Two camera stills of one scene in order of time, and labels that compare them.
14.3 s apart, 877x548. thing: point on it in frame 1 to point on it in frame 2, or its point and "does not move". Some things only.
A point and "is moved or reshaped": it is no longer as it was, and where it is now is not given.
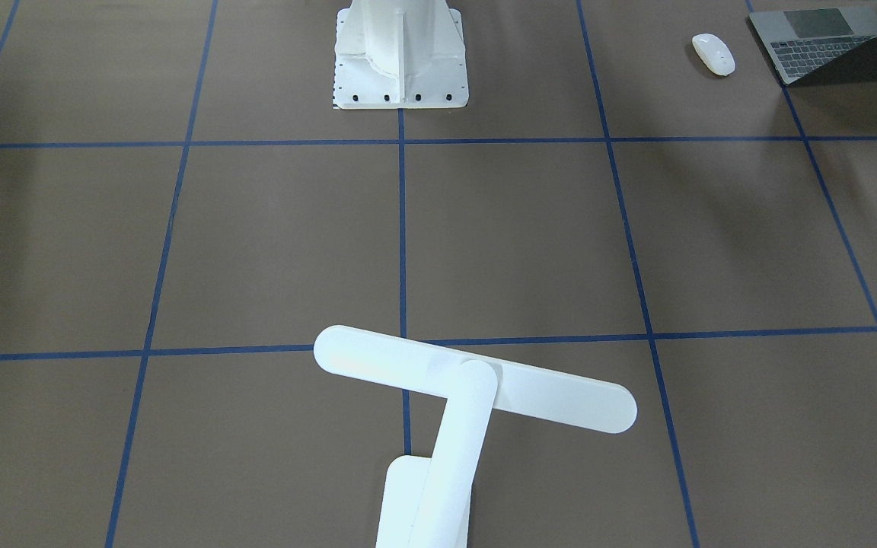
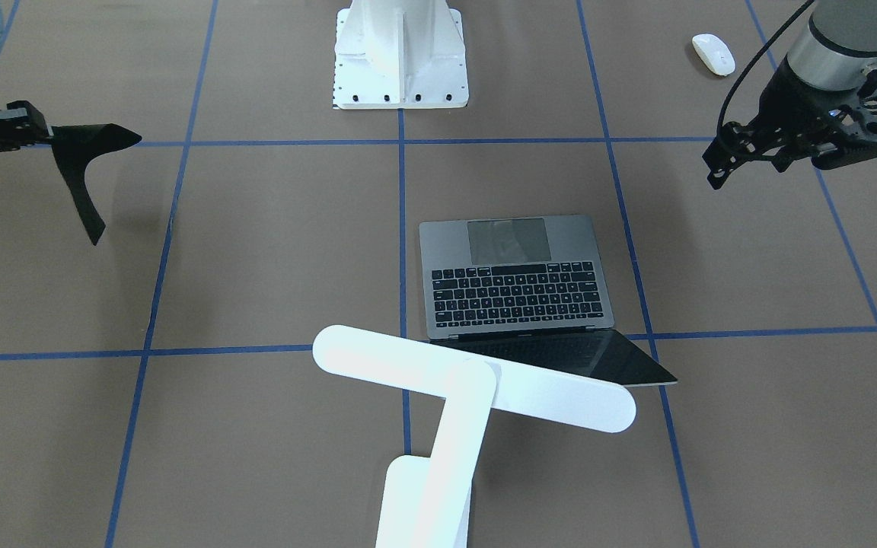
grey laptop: [832, 43] is moved or reshaped
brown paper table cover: [157, 210] does not move
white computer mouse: [714, 53] does not move
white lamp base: [425, 498] does not move
